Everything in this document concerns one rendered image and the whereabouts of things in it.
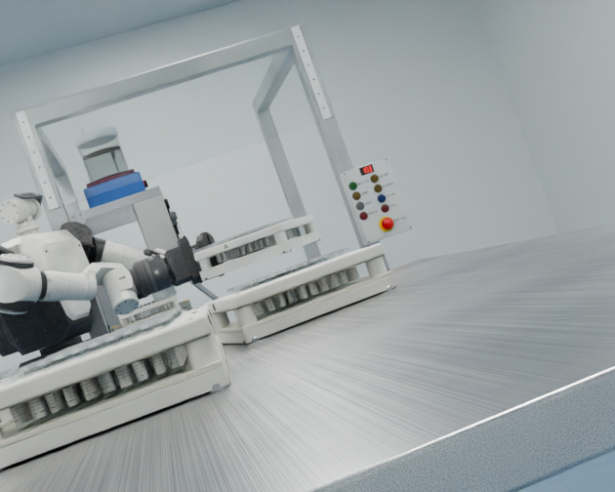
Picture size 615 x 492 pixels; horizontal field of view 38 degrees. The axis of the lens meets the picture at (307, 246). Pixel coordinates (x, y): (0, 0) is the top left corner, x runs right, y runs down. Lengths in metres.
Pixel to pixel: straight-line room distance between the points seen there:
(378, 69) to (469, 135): 0.87
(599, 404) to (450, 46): 6.85
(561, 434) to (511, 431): 0.02
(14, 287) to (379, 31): 5.25
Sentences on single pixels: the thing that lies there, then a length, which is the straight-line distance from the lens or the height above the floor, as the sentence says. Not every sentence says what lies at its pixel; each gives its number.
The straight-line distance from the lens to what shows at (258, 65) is 3.17.
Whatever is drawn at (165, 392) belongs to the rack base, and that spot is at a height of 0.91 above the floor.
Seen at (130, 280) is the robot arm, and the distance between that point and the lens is 2.25.
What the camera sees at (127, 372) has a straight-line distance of 0.91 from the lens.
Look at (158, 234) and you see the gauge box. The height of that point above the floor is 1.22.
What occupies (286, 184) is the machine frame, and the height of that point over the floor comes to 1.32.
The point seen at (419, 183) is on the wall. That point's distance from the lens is 6.88.
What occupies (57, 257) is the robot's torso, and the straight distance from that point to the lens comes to 2.53.
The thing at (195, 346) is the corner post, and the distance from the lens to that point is 0.87.
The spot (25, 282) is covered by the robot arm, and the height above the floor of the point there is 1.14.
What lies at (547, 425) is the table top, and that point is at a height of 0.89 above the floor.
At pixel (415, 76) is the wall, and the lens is 7.06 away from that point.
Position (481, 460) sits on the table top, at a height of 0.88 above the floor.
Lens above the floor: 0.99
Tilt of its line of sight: level
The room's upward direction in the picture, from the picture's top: 20 degrees counter-clockwise
